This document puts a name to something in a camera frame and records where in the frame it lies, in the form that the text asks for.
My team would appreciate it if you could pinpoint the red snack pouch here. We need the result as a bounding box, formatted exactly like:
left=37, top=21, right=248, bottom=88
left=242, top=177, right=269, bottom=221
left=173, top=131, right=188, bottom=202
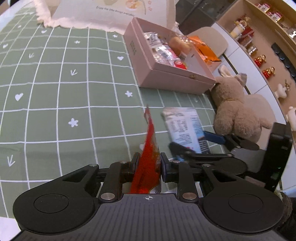
left=130, top=106, right=161, bottom=194

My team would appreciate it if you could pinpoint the white blue snack packet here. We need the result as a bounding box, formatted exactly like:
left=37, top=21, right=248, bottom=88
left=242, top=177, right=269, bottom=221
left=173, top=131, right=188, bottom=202
left=162, top=108, right=210, bottom=154

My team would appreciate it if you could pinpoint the yellow bread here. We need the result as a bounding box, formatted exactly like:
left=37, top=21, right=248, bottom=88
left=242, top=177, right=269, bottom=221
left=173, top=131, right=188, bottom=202
left=169, top=35, right=192, bottom=56

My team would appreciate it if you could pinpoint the brown plush rabbit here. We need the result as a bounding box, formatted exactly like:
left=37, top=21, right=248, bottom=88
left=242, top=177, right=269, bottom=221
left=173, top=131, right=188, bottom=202
left=211, top=65, right=273, bottom=143

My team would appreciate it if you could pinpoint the pink gift box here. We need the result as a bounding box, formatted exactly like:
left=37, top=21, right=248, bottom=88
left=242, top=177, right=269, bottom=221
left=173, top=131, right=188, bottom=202
left=124, top=18, right=216, bottom=94

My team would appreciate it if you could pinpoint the red figurine right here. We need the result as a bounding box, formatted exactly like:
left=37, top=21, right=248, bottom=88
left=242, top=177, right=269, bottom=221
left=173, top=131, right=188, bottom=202
left=262, top=67, right=275, bottom=79

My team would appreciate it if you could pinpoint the red figurine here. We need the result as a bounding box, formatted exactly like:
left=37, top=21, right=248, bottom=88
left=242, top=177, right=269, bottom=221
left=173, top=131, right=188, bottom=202
left=262, top=67, right=275, bottom=79
left=254, top=55, right=266, bottom=68

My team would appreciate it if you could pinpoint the red figurine left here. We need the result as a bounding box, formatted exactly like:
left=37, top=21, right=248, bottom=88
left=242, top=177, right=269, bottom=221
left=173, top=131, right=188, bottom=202
left=254, top=55, right=266, bottom=68

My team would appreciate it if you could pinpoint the green grid tablecloth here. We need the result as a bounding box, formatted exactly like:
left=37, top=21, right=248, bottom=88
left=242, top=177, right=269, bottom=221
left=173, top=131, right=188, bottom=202
left=1, top=1, right=215, bottom=218

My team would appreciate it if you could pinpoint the orange plastic bag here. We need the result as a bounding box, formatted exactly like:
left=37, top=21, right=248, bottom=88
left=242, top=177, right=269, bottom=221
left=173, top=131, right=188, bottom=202
left=189, top=36, right=221, bottom=66

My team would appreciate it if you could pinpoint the beige dining chair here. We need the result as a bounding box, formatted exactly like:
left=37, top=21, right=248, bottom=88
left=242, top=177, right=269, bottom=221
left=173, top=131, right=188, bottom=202
left=187, top=27, right=229, bottom=57

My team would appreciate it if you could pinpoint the dark glass cabinet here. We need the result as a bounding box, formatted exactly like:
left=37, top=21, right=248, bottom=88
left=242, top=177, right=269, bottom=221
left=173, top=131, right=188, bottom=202
left=176, top=0, right=237, bottom=35

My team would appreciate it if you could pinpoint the pink food cover tent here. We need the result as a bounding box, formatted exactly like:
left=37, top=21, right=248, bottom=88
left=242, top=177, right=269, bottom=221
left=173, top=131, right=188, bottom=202
left=33, top=0, right=176, bottom=34

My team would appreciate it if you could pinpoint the wooden wall shelf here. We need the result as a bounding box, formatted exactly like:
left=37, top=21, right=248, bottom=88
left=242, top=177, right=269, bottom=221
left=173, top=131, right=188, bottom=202
left=215, top=1, right=295, bottom=123

